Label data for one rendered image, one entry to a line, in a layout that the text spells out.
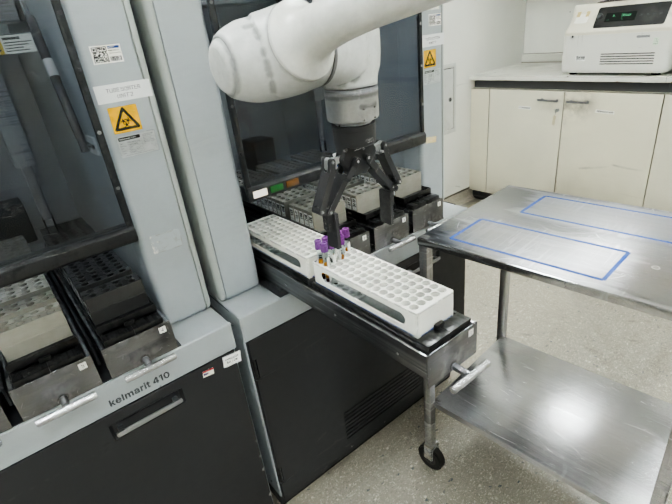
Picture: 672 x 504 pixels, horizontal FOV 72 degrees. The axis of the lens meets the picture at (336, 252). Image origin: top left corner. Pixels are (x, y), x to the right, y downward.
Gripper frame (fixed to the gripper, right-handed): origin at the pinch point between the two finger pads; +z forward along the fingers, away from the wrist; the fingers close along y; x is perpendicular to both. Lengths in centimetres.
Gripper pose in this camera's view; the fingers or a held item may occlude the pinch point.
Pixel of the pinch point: (361, 229)
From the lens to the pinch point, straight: 88.3
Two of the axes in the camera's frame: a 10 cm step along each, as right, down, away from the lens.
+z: 1.0, 8.8, 4.6
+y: 7.7, -3.6, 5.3
